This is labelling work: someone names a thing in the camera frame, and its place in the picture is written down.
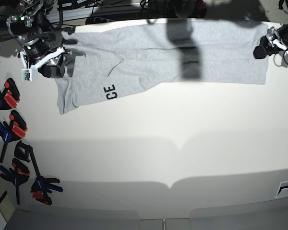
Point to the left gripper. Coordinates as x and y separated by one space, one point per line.
265 48

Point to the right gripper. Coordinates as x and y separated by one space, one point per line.
36 49

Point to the grey T-shirt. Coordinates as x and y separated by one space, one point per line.
134 59

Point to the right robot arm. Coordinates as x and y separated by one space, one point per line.
37 28

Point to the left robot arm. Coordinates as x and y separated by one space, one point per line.
283 5

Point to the black power strip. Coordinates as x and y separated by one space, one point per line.
96 20

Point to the top blue orange bar clamp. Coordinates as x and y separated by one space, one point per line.
10 95

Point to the blue orange bar clamp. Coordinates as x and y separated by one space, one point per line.
10 95
13 131

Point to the black red clamp at back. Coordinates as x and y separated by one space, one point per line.
200 9

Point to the lower left blue bar clamp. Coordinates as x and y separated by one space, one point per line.
17 176

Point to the long black bar clamp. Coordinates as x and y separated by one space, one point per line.
42 186

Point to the aluminium frame rail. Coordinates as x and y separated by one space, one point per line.
83 13

